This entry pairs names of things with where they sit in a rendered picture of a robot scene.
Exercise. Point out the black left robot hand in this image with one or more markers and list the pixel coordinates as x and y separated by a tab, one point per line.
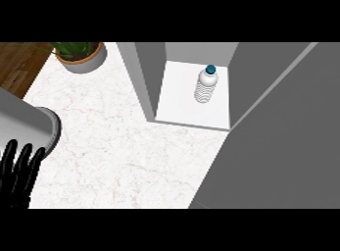
7	186

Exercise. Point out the grey open cabinet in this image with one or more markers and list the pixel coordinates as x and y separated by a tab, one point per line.
186	104

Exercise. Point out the pale grey cylindrical appliance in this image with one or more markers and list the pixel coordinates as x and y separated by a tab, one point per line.
13	121

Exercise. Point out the dark grey cabinet door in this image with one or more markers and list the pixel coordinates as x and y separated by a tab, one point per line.
293	147

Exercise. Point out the clear bottled water, blue cap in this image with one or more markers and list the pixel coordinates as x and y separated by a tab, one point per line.
205	85

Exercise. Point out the potted green plant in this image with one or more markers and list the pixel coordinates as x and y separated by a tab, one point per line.
80	55

